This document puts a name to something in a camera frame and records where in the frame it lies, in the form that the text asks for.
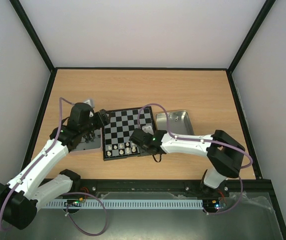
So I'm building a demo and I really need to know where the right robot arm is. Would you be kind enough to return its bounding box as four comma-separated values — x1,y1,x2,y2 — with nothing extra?
130,128,245,196

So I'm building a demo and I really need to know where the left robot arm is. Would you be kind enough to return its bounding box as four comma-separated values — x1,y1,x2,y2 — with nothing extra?
0,102,110,230

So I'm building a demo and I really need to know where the tin tray with black pieces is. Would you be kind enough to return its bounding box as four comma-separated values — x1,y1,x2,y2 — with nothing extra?
70,129,103,155

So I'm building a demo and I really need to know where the gold tin with white pieces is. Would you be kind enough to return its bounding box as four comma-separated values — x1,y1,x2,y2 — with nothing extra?
155,110,194,135

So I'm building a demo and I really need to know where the black silver chessboard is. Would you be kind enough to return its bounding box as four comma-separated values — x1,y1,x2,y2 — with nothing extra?
102,106,156,161

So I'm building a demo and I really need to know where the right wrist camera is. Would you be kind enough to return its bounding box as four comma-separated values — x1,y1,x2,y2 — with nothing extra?
142,125,154,135

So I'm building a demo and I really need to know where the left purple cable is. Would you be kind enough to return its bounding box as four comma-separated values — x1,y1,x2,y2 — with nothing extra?
0,97,76,231

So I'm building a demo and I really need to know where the purple cable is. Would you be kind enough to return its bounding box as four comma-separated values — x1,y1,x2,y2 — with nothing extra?
137,104,254,216
0,97,76,231

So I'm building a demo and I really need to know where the light blue cable duct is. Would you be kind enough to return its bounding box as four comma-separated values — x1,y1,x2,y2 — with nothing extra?
43,199,203,210

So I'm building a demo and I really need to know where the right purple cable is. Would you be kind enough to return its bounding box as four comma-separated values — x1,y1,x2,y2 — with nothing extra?
137,104,254,216

